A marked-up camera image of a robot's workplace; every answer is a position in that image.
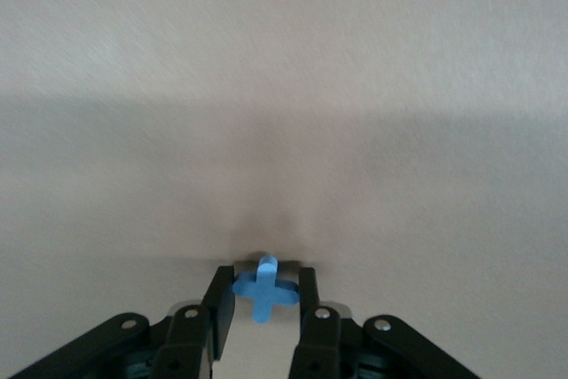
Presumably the brown table cover mat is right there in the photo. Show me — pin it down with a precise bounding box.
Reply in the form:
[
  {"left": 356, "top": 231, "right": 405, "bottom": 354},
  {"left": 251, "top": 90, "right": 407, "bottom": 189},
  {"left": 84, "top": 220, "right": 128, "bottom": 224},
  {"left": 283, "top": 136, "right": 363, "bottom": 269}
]
[{"left": 0, "top": 0, "right": 568, "bottom": 379}]

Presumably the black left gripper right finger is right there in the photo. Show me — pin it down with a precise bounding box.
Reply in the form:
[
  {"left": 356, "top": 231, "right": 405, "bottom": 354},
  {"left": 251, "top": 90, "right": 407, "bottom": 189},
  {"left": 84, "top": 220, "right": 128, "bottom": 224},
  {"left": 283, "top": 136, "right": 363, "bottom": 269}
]
[{"left": 288, "top": 267, "right": 483, "bottom": 379}]

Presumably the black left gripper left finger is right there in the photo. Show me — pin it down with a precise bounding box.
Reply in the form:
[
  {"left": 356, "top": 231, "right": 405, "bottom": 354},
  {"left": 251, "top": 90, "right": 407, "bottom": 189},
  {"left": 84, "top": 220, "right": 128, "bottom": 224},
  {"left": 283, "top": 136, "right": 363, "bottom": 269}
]
[{"left": 8, "top": 265, "right": 237, "bottom": 379}]

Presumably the blue foam cross letter x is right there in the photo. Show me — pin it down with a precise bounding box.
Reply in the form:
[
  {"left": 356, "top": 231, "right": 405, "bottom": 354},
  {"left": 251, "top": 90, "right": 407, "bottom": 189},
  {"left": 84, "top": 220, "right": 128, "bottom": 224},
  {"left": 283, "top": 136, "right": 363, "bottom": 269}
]
[{"left": 232, "top": 254, "right": 302, "bottom": 325}]

